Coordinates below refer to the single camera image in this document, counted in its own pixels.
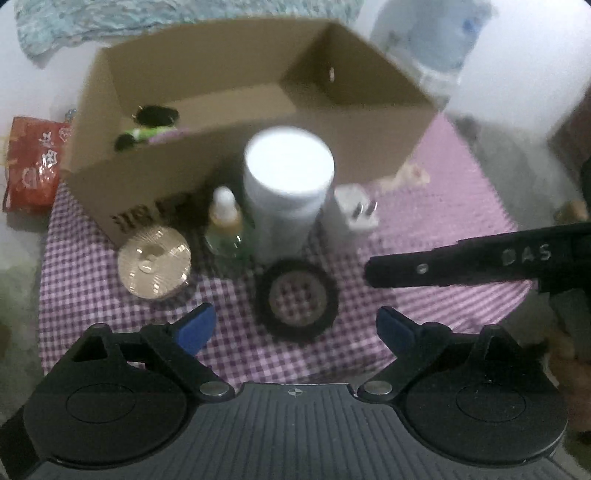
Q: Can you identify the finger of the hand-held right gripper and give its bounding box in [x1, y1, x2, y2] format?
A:
[364, 235, 463, 289]

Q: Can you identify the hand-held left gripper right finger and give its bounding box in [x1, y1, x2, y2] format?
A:
[358, 305, 548, 403]

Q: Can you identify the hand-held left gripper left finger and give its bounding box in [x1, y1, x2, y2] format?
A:
[71, 302, 232, 403]

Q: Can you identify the white charger plug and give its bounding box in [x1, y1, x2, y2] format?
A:
[332, 184, 380, 245]

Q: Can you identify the black tape roll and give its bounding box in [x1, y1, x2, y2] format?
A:
[254, 258, 340, 342]

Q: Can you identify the green dropper bottle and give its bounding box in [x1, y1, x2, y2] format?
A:
[204, 186, 252, 259]

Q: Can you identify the brown cardboard box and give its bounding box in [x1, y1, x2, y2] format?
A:
[60, 21, 437, 245]

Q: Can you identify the white plastic bottle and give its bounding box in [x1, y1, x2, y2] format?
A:
[242, 126, 335, 261]

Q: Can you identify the black oval case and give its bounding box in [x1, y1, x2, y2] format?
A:
[135, 105, 180, 127]

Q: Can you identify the gold lidded cosmetic jar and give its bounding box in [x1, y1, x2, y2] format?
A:
[117, 227, 192, 303]

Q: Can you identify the purple checkered tablecloth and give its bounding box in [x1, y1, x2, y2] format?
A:
[39, 115, 532, 384]

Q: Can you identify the red snack packet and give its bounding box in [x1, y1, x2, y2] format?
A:
[2, 116, 72, 213]

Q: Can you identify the teal floral cloth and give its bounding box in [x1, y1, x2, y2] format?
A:
[14, 0, 356, 58]

